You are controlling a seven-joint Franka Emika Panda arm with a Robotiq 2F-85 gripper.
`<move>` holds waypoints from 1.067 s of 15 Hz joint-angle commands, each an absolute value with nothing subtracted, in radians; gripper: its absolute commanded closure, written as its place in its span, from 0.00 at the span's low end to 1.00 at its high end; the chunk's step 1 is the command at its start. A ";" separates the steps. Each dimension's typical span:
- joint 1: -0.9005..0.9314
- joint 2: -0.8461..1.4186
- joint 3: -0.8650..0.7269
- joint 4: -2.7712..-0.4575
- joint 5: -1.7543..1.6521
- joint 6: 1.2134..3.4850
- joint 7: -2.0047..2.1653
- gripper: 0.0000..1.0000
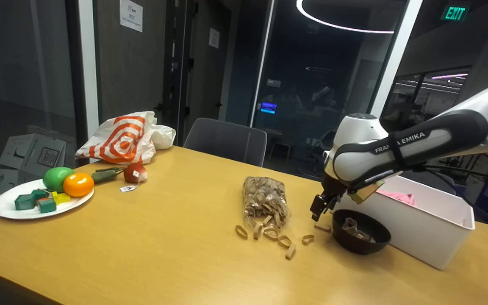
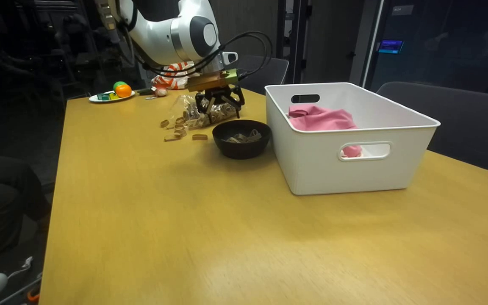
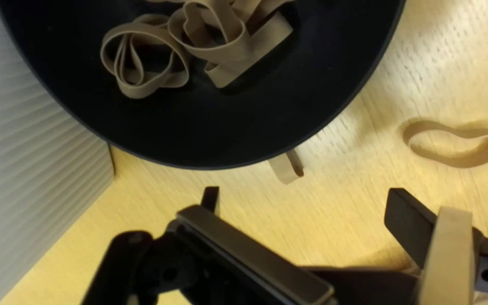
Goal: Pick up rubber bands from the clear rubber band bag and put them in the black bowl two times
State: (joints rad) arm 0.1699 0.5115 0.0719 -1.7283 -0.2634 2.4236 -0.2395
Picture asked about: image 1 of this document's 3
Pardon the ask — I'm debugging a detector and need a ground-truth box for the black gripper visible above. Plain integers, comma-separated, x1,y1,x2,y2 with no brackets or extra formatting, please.
309,178,344,224

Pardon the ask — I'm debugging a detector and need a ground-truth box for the clear rubber band bag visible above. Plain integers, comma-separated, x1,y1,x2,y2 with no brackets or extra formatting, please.
241,175,292,231

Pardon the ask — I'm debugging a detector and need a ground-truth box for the black bowl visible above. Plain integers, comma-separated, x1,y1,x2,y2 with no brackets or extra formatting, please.
331,209,393,256

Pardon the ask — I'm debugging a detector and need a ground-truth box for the white orange plastic bag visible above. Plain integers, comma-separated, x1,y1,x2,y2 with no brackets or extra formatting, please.
75,111,178,166

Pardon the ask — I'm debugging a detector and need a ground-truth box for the white plastic bin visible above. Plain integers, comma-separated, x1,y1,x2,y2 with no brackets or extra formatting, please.
337,173,476,272

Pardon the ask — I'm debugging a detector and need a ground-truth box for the blue lit screen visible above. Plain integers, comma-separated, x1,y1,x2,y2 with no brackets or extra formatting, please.
258,100,278,116

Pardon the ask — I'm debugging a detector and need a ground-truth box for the grey office chair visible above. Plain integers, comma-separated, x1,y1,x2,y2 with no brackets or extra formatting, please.
182,116,270,168

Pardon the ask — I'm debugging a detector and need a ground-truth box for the thin white window mullion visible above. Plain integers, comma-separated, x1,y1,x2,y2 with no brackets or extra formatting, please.
249,0,278,129

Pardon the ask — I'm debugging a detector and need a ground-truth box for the red toy fruit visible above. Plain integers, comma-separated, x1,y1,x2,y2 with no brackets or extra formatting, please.
122,161,149,187

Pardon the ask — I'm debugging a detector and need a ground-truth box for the small paper door sign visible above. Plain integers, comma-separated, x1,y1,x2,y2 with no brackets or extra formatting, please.
207,28,222,50

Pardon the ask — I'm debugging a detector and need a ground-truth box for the green toy cucumber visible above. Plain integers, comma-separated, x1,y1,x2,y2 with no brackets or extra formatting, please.
90,166,126,187

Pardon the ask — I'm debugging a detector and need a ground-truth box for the green exit sign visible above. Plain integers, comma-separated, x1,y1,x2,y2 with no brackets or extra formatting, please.
439,4,471,24

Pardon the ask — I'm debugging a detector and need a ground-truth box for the orange toy fruit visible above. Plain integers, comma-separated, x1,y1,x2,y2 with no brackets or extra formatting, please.
61,172,97,200

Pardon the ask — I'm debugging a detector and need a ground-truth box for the yellow toy block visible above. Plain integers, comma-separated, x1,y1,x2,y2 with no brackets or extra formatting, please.
49,190,73,207

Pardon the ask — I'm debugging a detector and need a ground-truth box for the green toy ball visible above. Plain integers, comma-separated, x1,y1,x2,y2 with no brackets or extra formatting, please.
41,166,75,194

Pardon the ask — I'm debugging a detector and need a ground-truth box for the white plate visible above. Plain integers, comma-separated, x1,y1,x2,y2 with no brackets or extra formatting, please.
0,178,97,222

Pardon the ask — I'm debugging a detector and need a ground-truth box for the white window frame post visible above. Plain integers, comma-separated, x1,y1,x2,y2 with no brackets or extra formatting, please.
368,0,426,119

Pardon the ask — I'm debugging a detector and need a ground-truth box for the white ring ceiling light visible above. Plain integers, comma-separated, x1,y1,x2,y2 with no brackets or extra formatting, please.
295,0,397,36

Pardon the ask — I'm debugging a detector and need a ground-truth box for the white paper wall sign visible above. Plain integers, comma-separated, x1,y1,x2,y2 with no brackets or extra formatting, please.
119,0,146,34

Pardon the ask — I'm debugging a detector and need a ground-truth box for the wide white wall pillar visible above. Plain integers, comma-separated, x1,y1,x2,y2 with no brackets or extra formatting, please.
77,0,100,139

